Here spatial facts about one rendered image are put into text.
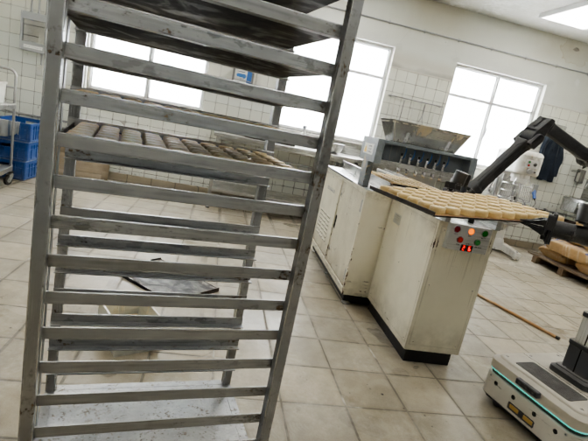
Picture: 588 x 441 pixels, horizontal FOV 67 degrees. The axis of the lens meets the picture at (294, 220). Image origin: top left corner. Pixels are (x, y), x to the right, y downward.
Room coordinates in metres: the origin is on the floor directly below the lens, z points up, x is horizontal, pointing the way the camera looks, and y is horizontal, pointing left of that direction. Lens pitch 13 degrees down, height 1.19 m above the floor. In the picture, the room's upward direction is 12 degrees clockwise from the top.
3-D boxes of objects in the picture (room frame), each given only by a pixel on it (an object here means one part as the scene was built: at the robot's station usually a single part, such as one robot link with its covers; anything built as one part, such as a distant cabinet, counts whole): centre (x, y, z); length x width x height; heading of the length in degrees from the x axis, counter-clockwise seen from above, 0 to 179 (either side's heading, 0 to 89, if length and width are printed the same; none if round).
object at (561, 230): (1.42, -0.84, 1.02); 0.07 x 0.07 x 0.10; 67
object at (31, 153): (4.77, 3.12, 0.30); 0.60 x 0.40 x 0.20; 11
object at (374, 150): (3.14, -0.75, 1.01); 0.72 x 0.33 x 0.34; 101
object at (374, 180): (3.57, -0.46, 0.88); 1.28 x 0.01 x 0.07; 11
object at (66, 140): (1.03, 0.25, 1.05); 0.64 x 0.03 x 0.03; 113
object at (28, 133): (4.77, 3.12, 0.50); 0.60 x 0.40 x 0.20; 14
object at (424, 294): (2.64, -0.85, 0.45); 0.70 x 0.34 x 0.90; 11
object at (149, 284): (2.72, 0.75, 0.02); 0.60 x 0.40 x 0.03; 58
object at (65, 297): (1.03, 0.25, 0.69); 0.64 x 0.03 x 0.03; 113
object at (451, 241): (2.28, -0.91, 0.77); 0.24 x 0.04 x 0.14; 101
